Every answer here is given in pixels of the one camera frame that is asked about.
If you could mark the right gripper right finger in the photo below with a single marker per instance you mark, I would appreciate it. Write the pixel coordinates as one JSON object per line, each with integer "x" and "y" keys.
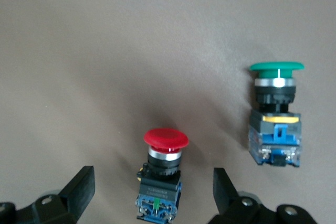
{"x": 223, "y": 195}

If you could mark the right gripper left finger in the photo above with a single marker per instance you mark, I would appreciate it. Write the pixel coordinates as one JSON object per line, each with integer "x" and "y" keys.
{"x": 78, "y": 190}

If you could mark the red mushroom push button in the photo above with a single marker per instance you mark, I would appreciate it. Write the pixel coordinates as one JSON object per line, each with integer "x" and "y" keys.
{"x": 165, "y": 137}

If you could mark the green mushroom push button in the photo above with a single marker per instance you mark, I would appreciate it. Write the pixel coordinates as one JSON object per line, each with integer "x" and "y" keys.
{"x": 275, "y": 129}

